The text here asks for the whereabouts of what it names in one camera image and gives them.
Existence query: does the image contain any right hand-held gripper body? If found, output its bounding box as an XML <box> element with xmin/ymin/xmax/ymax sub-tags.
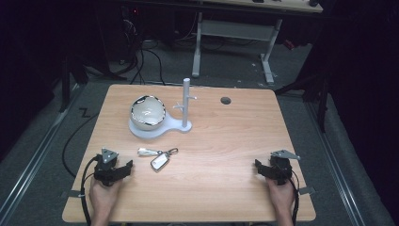
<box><xmin>266</xmin><ymin>149</ymin><xmax>301</xmax><ymax>186</ymax></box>

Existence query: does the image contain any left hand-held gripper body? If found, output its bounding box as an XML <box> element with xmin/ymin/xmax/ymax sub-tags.
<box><xmin>93</xmin><ymin>148</ymin><xmax>127</xmax><ymax>187</ymax></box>

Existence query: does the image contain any person's right hand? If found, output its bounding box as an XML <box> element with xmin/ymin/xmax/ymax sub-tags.
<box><xmin>265</xmin><ymin>176</ymin><xmax>297</xmax><ymax>218</ymax></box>

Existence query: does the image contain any person's left hand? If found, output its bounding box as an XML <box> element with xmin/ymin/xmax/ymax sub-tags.
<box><xmin>88</xmin><ymin>176</ymin><xmax>124</xmax><ymax>218</ymax></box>

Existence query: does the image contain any car key with white tassel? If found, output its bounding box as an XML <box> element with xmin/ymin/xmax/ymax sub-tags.
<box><xmin>136</xmin><ymin>147</ymin><xmax>180</xmax><ymax>172</ymax></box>

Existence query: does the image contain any grey tape tab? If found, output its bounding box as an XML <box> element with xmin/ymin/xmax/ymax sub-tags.
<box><xmin>59</xmin><ymin>189</ymin><xmax>83</xmax><ymax>199</ymax></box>
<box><xmin>297</xmin><ymin>186</ymin><xmax>316</xmax><ymax>196</ymax></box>

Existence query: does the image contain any white bowl with silver rim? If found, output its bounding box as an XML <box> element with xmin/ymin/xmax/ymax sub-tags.
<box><xmin>129</xmin><ymin>95</ymin><xmax>167</xmax><ymax>132</ymax></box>

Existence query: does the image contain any white stand with pegs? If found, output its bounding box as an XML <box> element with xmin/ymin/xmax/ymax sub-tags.
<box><xmin>128</xmin><ymin>77</ymin><xmax>199</xmax><ymax>139</ymax></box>

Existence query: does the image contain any left hand-held gripper black cable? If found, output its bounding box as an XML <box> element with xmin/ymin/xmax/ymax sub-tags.
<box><xmin>79</xmin><ymin>156</ymin><xmax>99</xmax><ymax>226</ymax></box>

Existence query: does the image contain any hand-held gripper black cable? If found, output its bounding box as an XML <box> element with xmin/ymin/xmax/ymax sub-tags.
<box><xmin>79</xmin><ymin>156</ymin><xmax>99</xmax><ymax>226</ymax></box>
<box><xmin>289</xmin><ymin>175</ymin><xmax>301</xmax><ymax>226</ymax></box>

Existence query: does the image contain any right hand-held gripper black cable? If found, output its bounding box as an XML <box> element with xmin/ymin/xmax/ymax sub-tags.
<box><xmin>289</xmin><ymin>175</ymin><xmax>301</xmax><ymax>226</ymax></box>

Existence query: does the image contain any black cable on floor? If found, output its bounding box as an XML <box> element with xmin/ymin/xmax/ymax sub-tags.
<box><xmin>61</xmin><ymin>112</ymin><xmax>100</xmax><ymax>179</ymax></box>

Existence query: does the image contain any metal floor rail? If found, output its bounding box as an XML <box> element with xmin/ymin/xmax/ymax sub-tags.
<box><xmin>0</xmin><ymin>82</ymin><xmax>83</xmax><ymax>220</ymax></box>
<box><xmin>305</xmin><ymin>102</ymin><xmax>368</xmax><ymax>226</ymax></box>

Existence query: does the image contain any bundle of black cables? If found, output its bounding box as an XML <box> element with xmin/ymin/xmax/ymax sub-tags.
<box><xmin>107</xmin><ymin>8</ymin><xmax>168</xmax><ymax>87</ymax></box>

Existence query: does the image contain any desk with white metal frame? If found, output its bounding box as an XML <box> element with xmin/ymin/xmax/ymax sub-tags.
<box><xmin>175</xmin><ymin>0</ymin><xmax>324</xmax><ymax>86</ymax></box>

